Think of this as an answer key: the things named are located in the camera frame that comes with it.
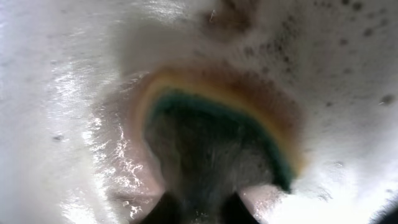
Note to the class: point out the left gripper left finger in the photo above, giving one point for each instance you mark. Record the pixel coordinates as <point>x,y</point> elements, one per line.
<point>168,210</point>

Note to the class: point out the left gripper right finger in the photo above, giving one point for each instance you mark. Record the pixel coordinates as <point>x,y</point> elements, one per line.
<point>234,211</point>

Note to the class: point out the green yellow sponge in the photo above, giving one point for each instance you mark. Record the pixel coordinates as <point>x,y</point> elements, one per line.
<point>210,132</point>

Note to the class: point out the black rectangular soapy tray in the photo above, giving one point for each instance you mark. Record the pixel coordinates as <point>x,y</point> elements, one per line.
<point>70,71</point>

